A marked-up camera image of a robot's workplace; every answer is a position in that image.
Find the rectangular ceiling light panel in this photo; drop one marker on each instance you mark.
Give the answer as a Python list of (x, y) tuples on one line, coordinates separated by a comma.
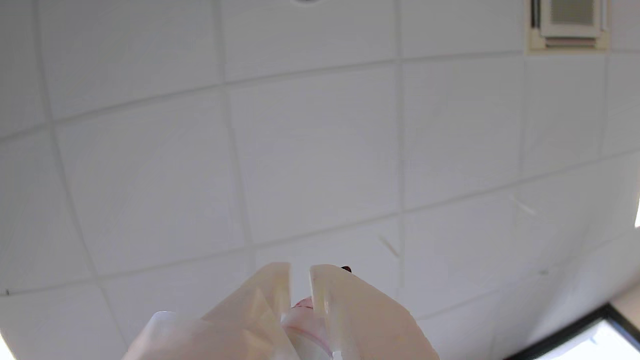
[(637, 212)]

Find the red whiteboard marker pen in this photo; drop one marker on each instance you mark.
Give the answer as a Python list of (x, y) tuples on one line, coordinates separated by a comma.
[(306, 325)]

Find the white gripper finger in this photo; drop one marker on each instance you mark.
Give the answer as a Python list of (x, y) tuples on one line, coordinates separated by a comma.
[(370, 325), (240, 320)]

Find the black framed window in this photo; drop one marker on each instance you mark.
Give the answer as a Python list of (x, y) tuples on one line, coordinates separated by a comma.
[(590, 340)]

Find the ceiling air conditioner vent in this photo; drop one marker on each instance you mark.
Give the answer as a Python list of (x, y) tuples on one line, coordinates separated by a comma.
[(570, 22)]

